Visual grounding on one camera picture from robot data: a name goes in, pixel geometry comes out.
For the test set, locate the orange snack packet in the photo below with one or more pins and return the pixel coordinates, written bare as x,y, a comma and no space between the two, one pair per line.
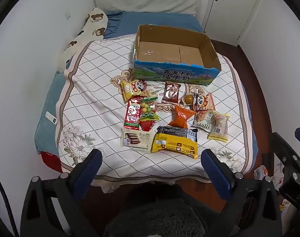
180,117

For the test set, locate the yellow panda snack packet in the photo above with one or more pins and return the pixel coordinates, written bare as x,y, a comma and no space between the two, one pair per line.
131,88

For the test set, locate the green pea snack packet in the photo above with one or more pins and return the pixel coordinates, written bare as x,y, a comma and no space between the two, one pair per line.
148,111

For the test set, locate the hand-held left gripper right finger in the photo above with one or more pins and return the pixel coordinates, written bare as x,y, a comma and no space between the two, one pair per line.
215,175

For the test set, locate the yellow and black snack bag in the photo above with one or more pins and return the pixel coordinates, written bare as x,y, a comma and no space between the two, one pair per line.
174,144

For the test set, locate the red triangular snack packet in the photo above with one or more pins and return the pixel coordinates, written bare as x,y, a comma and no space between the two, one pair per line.
147,126

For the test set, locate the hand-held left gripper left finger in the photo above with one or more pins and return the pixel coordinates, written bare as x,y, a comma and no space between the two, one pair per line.
89,171

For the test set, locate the bear print pillow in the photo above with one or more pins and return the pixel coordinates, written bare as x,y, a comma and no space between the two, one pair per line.
90,29

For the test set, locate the red cloth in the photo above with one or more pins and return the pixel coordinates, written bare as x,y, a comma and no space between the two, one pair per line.
50,161

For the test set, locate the white plastic bag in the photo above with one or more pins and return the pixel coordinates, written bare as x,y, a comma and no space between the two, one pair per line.
262,172
286,214

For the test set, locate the blue bed sheet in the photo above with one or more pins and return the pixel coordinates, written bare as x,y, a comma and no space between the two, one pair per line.
164,21

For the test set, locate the round yellow jelly packet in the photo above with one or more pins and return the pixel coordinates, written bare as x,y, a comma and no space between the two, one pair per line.
188,99

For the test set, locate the red spicy strip packet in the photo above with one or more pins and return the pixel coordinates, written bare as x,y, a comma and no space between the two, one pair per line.
132,114

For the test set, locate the cardboard box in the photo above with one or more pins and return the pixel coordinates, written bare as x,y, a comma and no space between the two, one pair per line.
164,51

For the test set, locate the pale yellow bread packet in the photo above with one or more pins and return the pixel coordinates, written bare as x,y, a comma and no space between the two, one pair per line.
220,128

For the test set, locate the white wafer packet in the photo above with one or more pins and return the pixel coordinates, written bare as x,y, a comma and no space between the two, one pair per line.
137,139

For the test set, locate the white remote control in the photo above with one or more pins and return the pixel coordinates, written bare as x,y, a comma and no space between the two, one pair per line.
51,118

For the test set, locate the brown snack packet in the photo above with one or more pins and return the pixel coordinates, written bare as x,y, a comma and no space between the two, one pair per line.
171,92

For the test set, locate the white door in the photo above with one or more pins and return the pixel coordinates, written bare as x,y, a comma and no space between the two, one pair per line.
228,12

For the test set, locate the red panda snack packet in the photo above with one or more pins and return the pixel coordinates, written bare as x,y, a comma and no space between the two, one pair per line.
204,102

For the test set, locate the white cookie packet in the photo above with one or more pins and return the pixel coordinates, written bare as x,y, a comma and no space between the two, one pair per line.
201,119

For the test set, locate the white padded headboard cushion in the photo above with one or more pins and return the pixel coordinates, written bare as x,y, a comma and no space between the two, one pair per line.
145,1

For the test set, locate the small clear snack packet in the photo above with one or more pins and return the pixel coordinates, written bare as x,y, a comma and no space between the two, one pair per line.
150,94

